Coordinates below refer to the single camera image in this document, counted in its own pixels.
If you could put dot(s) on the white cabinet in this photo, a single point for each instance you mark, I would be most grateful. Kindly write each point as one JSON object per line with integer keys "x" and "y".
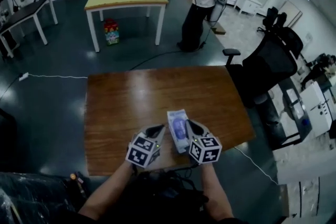
{"x": 316, "y": 107}

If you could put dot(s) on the colourful toy box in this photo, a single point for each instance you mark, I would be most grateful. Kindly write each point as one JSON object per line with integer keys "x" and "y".
{"x": 112, "y": 34}

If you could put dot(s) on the black desk with white legs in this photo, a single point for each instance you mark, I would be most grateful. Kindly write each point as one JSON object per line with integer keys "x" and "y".
{"x": 26, "y": 11}

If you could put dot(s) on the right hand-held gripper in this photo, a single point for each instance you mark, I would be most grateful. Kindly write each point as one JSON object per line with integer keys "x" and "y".
{"x": 206, "y": 150}

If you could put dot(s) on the black office chair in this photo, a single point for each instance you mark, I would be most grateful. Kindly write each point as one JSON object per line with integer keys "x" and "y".
{"x": 267, "y": 68}
{"x": 270, "y": 17}

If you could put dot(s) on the person's right forearm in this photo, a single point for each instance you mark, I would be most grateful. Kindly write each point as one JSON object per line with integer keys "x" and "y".
{"x": 215, "y": 191}

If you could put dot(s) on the small white table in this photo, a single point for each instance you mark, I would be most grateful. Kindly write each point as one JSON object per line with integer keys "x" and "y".
{"x": 248, "y": 1}

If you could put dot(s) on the person's left forearm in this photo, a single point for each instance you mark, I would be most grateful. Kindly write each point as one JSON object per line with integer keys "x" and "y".
{"x": 110, "y": 189}

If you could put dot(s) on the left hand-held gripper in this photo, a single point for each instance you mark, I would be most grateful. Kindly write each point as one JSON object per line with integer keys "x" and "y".
{"x": 140, "y": 153}

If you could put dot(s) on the person's black clothing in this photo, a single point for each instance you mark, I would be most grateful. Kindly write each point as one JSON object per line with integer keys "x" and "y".
{"x": 162, "y": 199}

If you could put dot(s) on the white and blue packet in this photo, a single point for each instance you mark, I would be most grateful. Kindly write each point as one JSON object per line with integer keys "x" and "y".
{"x": 178, "y": 126}

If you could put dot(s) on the brown wooden table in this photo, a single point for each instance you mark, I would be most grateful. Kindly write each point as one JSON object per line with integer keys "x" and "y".
{"x": 147, "y": 97}

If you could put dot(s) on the leaning whiteboard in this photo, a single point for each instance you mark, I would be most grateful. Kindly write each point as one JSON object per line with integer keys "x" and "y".
{"x": 291, "y": 11}

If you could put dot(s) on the black metal desk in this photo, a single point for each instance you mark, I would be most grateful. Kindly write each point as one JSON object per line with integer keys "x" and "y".
{"x": 294, "y": 107}

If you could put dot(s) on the plastic-wrapped bundle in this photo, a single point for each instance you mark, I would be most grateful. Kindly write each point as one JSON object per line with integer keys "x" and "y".
{"x": 34, "y": 199}

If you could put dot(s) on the small bottle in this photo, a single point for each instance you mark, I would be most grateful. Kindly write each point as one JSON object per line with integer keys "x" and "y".
{"x": 76, "y": 181}

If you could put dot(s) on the white power strip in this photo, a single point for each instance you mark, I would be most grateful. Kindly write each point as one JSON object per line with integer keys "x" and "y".
{"x": 23, "y": 76}

